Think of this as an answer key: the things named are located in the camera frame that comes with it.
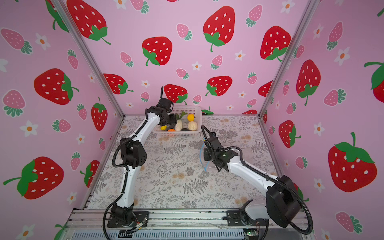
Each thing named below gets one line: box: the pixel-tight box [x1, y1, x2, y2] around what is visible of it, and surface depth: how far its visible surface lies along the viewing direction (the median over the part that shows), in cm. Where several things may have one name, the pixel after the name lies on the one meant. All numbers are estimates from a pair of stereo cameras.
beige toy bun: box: [188, 121, 198, 131], surface depth 109 cm
